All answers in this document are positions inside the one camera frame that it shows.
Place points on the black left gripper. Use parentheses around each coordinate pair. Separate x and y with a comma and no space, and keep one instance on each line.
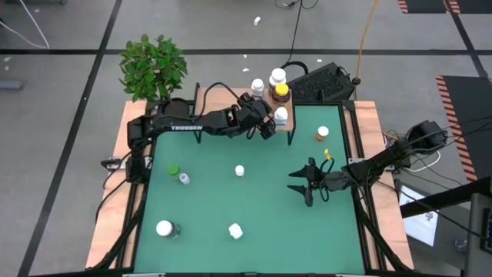
(250,113)

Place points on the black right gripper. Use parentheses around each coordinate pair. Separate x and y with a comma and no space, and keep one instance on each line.
(332,181)

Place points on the white Trader Joe's melatonin bottle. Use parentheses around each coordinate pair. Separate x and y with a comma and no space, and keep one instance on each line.
(239,170)
(280,113)

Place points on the brown bottle yellow lid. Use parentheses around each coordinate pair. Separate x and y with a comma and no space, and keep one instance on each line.
(281,89)

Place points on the white medicine bottle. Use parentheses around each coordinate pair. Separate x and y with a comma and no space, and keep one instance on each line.
(257,84)

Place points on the white headache bottle maroon label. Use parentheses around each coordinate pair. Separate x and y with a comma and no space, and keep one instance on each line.
(278,75)

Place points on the amber pill vial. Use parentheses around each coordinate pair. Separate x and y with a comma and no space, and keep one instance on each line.
(323,131)

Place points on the large white blue-striped bottle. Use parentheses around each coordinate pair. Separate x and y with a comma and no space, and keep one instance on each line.
(235,231)

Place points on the small plain white bottle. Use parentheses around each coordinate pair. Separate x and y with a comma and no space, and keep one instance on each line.
(185,178)

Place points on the green-lid medicine bottle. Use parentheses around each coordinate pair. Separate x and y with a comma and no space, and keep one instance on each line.
(173,170)

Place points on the gummy bottle white lid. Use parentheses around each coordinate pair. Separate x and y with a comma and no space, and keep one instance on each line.
(164,228)

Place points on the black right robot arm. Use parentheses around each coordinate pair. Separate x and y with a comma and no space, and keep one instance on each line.
(384,157)

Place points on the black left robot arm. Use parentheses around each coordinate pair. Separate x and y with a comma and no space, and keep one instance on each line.
(184,127)

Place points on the black perforated equipment box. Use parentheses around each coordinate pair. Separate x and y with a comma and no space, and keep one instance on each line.
(319,82)

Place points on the small white floor object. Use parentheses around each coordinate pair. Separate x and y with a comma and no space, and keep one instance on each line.
(256,20)

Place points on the monitor with white screen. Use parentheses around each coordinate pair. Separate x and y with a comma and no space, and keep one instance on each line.
(419,223)

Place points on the green leafy plant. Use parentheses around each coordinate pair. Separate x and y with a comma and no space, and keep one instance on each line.
(153,69)

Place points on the black metal beam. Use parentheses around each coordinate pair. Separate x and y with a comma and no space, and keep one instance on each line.
(442,200)

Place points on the black mat orange striped edge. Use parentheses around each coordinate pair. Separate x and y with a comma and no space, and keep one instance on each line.
(473,115)
(423,4)

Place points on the grey equipment cabinet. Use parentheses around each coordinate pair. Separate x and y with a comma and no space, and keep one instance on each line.
(476,238)

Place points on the grey flat floor block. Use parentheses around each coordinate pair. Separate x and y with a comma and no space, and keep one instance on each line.
(11,84)

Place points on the wooden shelf black metal frame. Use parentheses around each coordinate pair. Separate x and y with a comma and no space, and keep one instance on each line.
(219,100)

